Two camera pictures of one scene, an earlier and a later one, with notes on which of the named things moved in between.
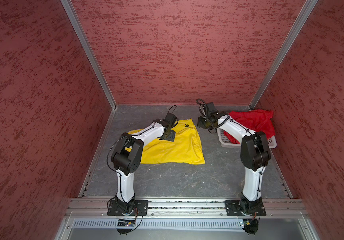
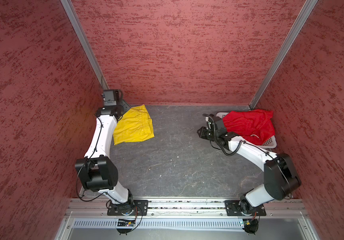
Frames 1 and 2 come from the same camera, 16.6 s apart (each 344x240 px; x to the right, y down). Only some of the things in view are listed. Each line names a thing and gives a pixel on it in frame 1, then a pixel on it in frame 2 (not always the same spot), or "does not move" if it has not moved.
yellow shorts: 185,149 -> 135,125
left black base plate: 140,208 does not move
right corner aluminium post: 306,10 does not move
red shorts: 255,120 does not move
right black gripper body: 204,122 -> 208,134
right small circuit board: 250,225 does not move
